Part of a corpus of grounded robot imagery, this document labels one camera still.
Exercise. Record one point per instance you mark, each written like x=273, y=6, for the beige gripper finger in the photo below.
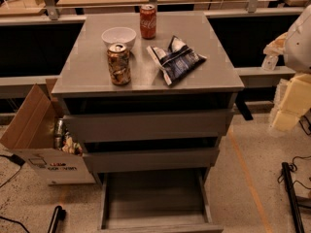
x=277, y=46
x=292, y=100

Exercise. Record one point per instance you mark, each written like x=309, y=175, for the orange patterned drink can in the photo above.
x=118, y=63

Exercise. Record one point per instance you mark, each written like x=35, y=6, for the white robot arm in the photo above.
x=297, y=54

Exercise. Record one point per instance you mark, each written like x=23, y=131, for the grey top drawer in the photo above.
x=149, y=126

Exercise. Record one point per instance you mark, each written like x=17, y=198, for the grey middle drawer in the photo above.
x=145, y=160

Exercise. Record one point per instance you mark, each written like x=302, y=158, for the red cola can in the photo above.
x=148, y=21

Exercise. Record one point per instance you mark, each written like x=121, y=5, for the grey drawer cabinet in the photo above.
x=85, y=88

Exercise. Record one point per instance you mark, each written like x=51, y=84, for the grey open bottom drawer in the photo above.
x=163, y=201

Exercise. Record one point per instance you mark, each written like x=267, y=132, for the silver can in box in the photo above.
x=58, y=133

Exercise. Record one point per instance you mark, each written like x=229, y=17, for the clear sanitizer bottle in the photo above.
x=269, y=63

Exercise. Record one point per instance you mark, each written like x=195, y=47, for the blue chip bag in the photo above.
x=175, y=62

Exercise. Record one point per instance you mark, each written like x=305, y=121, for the black power strip right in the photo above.
x=289, y=185

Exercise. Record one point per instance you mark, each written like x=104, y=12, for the white ceramic bowl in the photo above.
x=123, y=35

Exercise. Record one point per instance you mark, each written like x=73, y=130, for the cardboard box with cans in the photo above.
x=30, y=136

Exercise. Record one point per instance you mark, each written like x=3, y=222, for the black tool bottom left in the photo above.
x=59, y=214

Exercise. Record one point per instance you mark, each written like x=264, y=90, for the black power adapter left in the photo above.
x=17, y=160

